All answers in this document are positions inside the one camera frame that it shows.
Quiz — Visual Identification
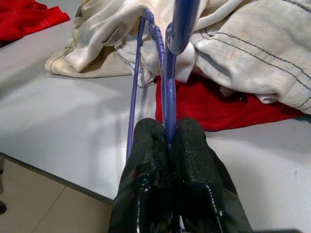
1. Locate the purple plastic hanger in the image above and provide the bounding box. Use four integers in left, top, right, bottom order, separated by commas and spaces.
125, 0, 204, 162

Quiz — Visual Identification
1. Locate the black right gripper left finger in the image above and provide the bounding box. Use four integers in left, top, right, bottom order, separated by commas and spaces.
108, 117, 171, 233

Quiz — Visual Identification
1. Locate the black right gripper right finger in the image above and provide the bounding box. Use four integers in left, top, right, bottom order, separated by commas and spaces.
170, 117, 253, 233

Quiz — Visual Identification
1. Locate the cream white stitched garment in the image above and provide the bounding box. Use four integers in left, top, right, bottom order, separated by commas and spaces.
45, 0, 311, 113

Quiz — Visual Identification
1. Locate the red garment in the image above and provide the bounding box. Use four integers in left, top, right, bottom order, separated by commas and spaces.
155, 72, 311, 132
0, 0, 71, 42

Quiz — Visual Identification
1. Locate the white table black frame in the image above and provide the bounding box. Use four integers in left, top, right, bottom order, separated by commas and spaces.
0, 17, 311, 233

